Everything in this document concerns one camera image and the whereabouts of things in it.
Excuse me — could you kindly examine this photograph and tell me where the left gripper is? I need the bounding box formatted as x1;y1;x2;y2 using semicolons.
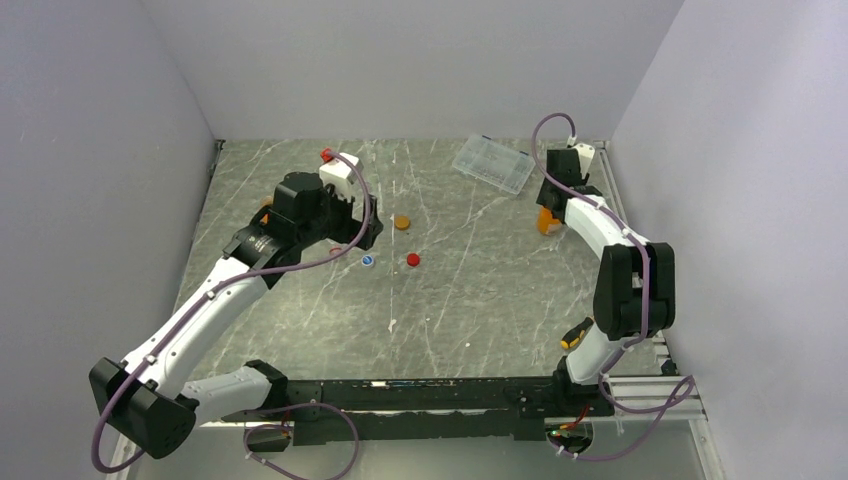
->
297;180;382;250

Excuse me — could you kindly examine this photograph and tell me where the orange juice bottle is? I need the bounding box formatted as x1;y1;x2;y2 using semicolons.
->
536;207;563;236

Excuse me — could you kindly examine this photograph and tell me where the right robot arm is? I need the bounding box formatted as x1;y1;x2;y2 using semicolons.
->
536;144;676;415

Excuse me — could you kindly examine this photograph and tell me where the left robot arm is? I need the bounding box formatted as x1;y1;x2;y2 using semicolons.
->
89;163;383;473

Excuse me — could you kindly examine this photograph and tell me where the red bottle cap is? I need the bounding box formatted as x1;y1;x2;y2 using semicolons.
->
406;253;421;267

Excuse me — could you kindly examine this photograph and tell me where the small clear orange bottle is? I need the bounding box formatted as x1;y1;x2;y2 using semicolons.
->
259;196;273;225

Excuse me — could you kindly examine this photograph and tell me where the clear plastic organizer box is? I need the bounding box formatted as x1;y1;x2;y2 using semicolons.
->
452;135;536;195

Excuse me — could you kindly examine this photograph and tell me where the black yellow screwdriver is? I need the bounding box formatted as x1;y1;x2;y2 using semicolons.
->
560;316;595;351

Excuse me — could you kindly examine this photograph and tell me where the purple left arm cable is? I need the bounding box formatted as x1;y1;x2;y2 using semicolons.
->
91;150;372;480

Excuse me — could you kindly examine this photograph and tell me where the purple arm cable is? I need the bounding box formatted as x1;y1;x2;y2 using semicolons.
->
91;150;372;480
529;112;697;463

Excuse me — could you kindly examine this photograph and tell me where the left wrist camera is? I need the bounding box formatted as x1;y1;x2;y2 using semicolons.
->
318;148;362;194

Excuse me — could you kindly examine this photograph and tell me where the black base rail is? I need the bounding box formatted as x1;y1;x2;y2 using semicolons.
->
231;371;613;446

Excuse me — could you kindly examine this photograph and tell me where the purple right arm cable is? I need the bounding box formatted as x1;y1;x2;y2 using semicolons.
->
529;112;697;463

